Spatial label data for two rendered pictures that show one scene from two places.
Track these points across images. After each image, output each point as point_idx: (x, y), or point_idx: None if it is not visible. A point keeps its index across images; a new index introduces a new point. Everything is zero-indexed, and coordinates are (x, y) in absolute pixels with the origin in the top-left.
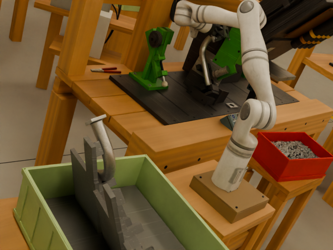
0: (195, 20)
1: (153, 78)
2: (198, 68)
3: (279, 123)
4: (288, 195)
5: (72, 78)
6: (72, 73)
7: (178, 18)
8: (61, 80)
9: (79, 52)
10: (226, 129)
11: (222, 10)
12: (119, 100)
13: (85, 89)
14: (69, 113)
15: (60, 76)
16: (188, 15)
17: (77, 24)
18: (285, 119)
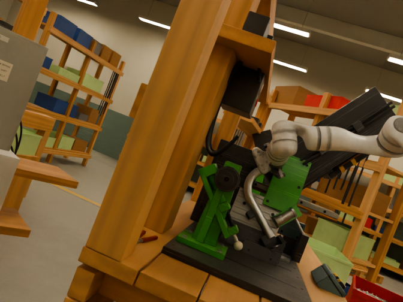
0: (313, 147)
1: (216, 239)
2: (253, 216)
3: None
4: None
5: (129, 265)
6: (125, 255)
7: (289, 144)
8: (95, 273)
9: (143, 213)
10: (334, 295)
11: (350, 132)
12: (223, 290)
13: (171, 283)
14: None
15: (96, 266)
16: (297, 140)
17: (152, 159)
18: (318, 263)
